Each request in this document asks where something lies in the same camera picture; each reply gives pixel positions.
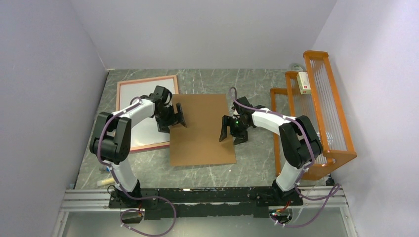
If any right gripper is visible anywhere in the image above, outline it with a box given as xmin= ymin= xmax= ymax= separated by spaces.
xmin=218 ymin=115 xmax=250 ymax=145

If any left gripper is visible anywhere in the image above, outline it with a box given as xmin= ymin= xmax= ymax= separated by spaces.
xmin=156 ymin=103 xmax=187 ymax=134

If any brown frame backing board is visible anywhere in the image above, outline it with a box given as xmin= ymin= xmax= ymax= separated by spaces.
xmin=169 ymin=94 xmax=237 ymax=166

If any seaside landscape photo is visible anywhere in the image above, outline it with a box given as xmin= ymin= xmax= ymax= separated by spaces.
xmin=119 ymin=78 xmax=177 ymax=151

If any pink wooden picture frame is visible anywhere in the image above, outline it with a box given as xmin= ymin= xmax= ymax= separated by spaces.
xmin=116 ymin=75 xmax=180 ymax=154

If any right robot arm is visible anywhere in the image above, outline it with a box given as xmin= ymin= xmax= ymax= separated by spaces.
xmin=219 ymin=97 xmax=323 ymax=205

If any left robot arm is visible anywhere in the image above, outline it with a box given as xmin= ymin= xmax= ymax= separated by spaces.
xmin=89 ymin=86 xmax=186 ymax=207

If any small white red box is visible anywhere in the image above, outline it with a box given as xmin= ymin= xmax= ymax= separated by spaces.
xmin=297 ymin=72 xmax=312 ymax=95

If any orange wooden rack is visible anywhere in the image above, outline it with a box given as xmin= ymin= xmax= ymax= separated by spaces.
xmin=270 ymin=50 xmax=357 ymax=181

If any blue capped small bottle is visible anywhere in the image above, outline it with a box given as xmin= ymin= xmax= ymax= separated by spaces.
xmin=99 ymin=165 xmax=110 ymax=172

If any yellow orange marker tube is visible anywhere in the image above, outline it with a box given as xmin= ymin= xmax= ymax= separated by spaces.
xmin=96 ymin=178 xmax=115 ymax=187

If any white blue can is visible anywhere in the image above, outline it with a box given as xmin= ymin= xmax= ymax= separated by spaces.
xmin=326 ymin=131 xmax=334 ymax=147

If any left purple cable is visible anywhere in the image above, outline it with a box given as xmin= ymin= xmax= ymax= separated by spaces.
xmin=97 ymin=96 xmax=177 ymax=237

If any purple cable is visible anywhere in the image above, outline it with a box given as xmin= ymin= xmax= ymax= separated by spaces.
xmin=97 ymin=96 xmax=177 ymax=237
xmin=229 ymin=87 xmax=341 ymax=229

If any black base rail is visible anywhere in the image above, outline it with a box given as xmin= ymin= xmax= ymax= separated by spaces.
xmin=108 ymin=186 xmax=303 ymax=220

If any white round wall object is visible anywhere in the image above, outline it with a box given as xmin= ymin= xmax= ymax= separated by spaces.
xmin=290 ymin=64 xmax=305 ymax=72

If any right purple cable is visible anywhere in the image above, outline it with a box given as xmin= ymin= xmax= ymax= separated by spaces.
xmin=229 ymin=87 xmax=341 ymax=229

